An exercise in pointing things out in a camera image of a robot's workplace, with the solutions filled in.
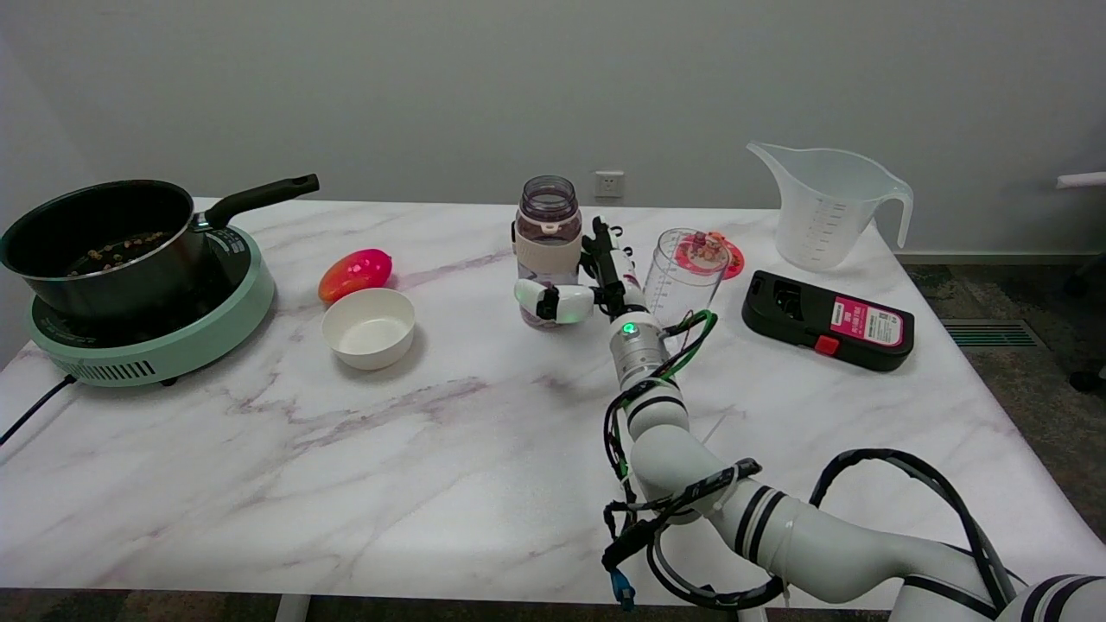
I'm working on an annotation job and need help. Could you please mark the floor vent grille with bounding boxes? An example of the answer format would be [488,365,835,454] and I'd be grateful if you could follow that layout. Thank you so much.
[940,318,1046,350]

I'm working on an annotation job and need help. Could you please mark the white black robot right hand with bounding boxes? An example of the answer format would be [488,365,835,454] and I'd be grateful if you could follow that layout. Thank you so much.
[514,216,649,327]

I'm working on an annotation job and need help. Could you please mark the clear bottle with beige sleeve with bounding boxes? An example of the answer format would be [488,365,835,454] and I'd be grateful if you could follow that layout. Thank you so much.
[512,175,585,332]

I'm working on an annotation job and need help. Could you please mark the black saucepan with handle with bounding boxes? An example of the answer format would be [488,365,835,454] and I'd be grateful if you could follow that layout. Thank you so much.
[0,174,320,322]

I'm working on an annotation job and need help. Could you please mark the small clear measuring cup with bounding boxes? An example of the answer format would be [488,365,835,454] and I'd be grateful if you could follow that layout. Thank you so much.
[641,227,732,346]

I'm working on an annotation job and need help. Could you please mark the red orange mango fruit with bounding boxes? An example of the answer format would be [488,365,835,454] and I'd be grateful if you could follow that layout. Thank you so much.
[318,249,393,305]

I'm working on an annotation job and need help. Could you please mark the thick black cable loop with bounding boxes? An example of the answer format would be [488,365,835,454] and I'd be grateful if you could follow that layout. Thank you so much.
[646,448,1016,610]

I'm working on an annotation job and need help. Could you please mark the black device with pink label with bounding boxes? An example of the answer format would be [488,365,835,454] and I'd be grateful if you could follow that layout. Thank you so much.
[741,270,916,373]

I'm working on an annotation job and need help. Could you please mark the pink round coaster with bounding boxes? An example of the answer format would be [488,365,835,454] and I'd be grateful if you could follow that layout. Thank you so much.
[683,230,746,281]

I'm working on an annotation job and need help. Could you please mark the white bowl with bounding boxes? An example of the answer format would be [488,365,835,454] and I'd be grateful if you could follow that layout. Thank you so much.
[321,288,416,371]

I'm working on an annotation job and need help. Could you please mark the green induction cooker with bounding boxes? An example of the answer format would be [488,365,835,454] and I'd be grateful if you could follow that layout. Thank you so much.
[24,223,277,387]

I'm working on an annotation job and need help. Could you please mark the black power cord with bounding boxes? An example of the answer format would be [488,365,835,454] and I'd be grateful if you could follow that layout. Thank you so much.
[0,374,77,447]

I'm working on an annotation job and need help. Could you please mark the green black wire bundle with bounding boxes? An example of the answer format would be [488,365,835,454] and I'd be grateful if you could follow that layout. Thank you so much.
[602,309,763,612]

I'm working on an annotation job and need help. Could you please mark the large translucent measuring jug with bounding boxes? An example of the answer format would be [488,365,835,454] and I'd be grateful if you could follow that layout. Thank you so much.
[747,141,914,273]

